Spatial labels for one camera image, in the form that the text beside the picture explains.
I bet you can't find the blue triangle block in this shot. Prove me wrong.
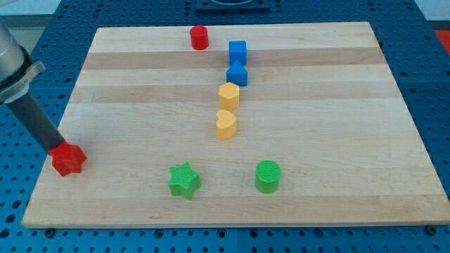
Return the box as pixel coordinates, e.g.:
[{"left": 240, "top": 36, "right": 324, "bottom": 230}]
[{"left": 226, "top": 61, "right": 248, "bottom": 86}]

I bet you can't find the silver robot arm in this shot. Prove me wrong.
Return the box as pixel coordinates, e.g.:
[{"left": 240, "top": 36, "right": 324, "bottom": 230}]
[{"left": 1, "top": 20, "right": 46, "bottom": 104}]

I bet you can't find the yellow hexagon block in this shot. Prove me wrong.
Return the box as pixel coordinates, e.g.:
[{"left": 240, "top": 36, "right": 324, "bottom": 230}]
[{"left": 219, "top": 82, "right": 240, "bottom": 111}]

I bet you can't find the wooden board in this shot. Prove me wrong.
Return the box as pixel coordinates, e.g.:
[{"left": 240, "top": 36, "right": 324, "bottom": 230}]
[{"left": 22, "top": 22, "right": 449, "bottom": 228}]

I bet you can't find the green star block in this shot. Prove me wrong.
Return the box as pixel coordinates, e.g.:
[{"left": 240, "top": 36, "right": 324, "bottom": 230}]
[{"left": 168, "top": 162, "right": 202, "bottom": 200}]

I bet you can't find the red cylinder block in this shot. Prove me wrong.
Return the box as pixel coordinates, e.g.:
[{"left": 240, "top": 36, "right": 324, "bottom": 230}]
[{"left": 189, "top": 25, "right": 209, "bottom": 51}]

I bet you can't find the blue cube block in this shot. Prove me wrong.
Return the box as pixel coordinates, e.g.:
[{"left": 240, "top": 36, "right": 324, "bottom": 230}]
[{"left": 229, "top": 41, "right": 248, "bottom": 65}]

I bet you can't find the yellow heart block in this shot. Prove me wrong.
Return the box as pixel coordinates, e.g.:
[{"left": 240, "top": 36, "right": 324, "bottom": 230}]
[{"left": 216, "top": 109, "right": 237, "bottom": 141}]

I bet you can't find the red star block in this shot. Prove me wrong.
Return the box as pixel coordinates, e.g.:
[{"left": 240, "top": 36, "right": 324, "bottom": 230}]
[{"left": 49, "top": 141, "right": 87, "bottom": 176}]

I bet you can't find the green cylinder block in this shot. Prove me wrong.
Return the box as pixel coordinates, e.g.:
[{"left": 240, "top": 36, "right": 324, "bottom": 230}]
[{"left": 254, "top": 160, "right": 282, "bottom": 194}]

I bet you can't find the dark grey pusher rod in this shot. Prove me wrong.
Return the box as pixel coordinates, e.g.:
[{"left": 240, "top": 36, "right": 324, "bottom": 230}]
[{"left": 6, "top": 91, "right": 65, "bottom": 152}]

